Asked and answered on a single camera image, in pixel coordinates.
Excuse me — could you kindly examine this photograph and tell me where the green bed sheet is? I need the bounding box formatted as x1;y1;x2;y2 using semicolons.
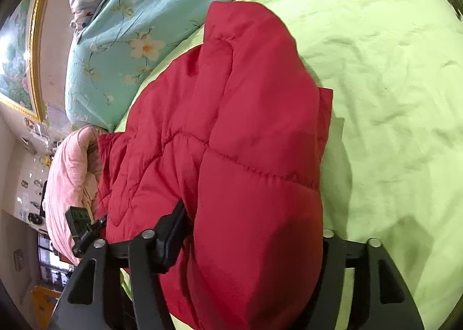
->
114;0;463;330

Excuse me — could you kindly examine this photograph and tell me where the yellow box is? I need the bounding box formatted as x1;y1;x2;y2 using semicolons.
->
32;286;67;330

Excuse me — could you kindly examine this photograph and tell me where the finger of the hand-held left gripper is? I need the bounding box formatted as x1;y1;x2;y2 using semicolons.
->
65;206;108;259

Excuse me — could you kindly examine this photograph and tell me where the dark window frame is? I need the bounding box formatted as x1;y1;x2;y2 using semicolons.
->
37;232;75;283

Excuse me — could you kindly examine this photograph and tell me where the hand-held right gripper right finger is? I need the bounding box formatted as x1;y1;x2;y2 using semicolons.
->
311;229;426;330

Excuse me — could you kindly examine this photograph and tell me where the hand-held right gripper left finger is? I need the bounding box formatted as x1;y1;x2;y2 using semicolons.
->
52;201;187;330

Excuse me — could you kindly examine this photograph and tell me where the pink quilt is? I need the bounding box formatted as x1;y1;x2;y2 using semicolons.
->
43;124;109;267

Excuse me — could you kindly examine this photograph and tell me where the red quilted jacket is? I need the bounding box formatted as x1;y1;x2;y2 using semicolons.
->
95;1;334;330

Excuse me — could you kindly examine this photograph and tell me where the gold framed painting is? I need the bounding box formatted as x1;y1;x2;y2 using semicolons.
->
0;0;67;122

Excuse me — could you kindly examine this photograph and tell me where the teal floral duvet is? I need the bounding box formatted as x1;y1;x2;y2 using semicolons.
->
64;0;357;133

